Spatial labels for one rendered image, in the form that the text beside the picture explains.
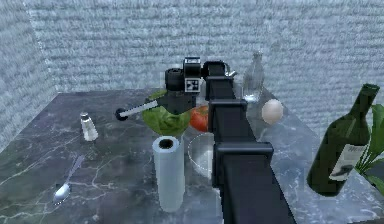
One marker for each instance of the green house plant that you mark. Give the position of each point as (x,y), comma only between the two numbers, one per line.
(375,146)

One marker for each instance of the glass salt shaker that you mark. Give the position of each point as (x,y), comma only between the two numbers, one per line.
(88,127)

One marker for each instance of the silver spoon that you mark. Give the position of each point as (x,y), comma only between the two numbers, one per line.
(66,183)

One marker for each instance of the clear glass bottle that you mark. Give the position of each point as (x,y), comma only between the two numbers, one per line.
(253,78)

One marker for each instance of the green lettuce head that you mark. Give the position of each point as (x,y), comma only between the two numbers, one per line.
(165,121)

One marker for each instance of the beige egg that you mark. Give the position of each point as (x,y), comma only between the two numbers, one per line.
(272,111)

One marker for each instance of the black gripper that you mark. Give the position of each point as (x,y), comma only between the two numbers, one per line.
(176,90)

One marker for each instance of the white paper towel roll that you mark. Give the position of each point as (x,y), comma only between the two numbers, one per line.
(169,173)

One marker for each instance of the clear glass bowl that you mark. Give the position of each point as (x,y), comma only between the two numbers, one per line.
(200,153)

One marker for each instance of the dark green wine bottle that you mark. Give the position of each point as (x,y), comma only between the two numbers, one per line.
(341,146)

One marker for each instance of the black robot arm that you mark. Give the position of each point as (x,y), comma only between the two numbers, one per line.
(240,160)

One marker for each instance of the red tomato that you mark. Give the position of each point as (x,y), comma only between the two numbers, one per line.
(201,118)

